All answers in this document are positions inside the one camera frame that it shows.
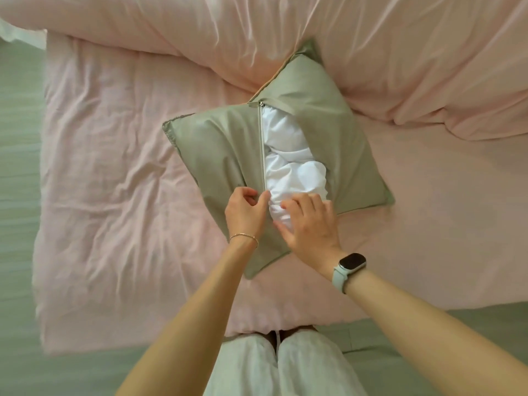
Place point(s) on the person's left hand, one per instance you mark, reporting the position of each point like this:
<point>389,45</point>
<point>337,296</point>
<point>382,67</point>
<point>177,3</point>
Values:
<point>245,216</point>

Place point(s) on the person's right hand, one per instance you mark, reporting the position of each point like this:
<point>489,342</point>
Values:
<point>313,235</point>

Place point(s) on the white pillow insert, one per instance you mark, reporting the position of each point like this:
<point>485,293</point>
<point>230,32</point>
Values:
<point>293,169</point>

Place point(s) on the grey and orange pillowcase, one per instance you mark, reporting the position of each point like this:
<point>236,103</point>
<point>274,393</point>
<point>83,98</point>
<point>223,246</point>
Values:
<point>214,148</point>

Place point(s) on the pink bed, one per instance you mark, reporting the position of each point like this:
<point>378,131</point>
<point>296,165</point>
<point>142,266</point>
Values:
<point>103,181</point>

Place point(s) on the person's left forearm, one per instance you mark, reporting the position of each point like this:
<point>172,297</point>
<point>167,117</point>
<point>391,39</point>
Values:
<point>194,325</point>

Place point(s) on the person's right forearm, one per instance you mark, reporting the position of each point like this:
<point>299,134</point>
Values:
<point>425,334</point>

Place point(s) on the person's white shorts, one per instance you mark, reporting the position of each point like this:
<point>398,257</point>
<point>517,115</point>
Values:
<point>247,367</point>

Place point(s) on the white smartwatch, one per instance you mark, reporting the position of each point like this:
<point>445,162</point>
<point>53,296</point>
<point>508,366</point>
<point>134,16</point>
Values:
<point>354,261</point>

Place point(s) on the pink ruffled duvet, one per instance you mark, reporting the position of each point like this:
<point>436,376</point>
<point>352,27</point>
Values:
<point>371,49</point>

